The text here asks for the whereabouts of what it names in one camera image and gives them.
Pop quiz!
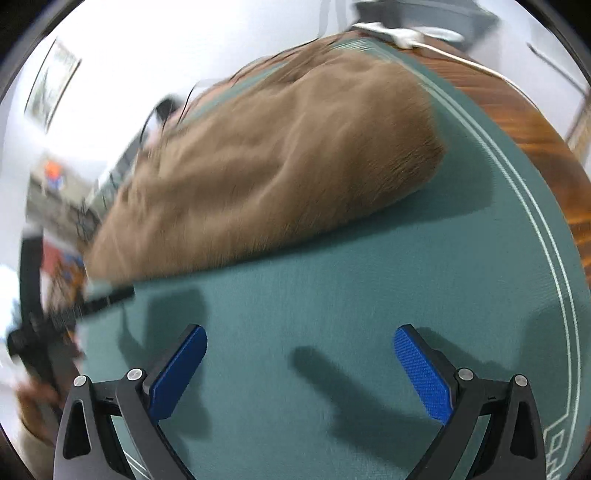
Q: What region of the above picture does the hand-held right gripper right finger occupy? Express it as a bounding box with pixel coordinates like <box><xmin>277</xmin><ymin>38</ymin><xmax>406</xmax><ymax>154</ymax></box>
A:
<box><xmin>393</xmin><ymin>324</ymin><xmax>549</xmax><ymax>480</ymax></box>

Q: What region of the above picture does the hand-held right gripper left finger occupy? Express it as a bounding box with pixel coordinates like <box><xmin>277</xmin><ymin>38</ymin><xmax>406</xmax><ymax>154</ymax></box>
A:
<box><xmin>53</xmin><ymin>324</ymin><xmax>208</xmax><ymax>480</ymax></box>

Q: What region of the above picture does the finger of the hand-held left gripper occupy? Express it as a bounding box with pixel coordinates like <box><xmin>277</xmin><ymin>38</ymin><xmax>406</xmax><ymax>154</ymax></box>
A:
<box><xmin>71</xmin><ymin>285</ymin><xmax>136</xmax><ymax>324</ymax></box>

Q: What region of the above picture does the brown fleece garment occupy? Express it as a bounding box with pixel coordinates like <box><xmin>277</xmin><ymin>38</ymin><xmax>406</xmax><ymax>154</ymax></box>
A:
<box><xmin>84</xmin><ymin>44</ymin><xmax>446</xmax><ymax>287</ymax></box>

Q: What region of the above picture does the beige shelf cabinet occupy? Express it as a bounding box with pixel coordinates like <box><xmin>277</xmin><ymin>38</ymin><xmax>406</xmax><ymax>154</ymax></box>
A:
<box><xmin>28</xmin><ymin>154</ymin><xmax>109</xmax><ymax>241</ymax></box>

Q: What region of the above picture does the green table mat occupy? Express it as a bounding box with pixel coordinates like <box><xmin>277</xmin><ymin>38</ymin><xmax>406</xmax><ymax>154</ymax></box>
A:
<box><xmin>74</xmin><ymin>36</ymin><xmax>583</xmax><ymax>480</ymax></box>

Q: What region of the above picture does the wooden stick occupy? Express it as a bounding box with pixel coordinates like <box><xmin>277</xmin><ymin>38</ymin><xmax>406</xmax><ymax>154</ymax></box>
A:
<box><xmin>567</xmin><ymin>108</ymin><xmax>591</xmax><ymax>160</ymax></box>

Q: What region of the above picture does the white round disc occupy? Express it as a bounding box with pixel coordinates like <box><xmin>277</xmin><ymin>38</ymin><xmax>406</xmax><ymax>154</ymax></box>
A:
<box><xmin>418</xmin><ymin>27</ymin><xmax>465</xmax><ymax>42</ymax></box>

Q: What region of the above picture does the grey cabinet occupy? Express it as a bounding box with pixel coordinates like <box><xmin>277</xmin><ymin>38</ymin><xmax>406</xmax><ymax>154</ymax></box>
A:
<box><xmin>353</xmin><ymin>0</ymin><xmax>502</xmax><ymax>44</ymax></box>

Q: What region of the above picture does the framed wall picture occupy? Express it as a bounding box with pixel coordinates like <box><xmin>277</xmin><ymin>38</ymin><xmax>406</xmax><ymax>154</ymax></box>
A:
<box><xmin>23</xmin><ymin>38</ymin><xmax>83</xmax><ymax>136</ymax></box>

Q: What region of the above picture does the white power cable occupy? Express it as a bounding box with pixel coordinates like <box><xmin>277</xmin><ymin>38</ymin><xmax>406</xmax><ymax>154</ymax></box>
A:
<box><xmin>413</xmin><ymin>41</ymin><xmax>543</xmax><ymax>104</ymax></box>

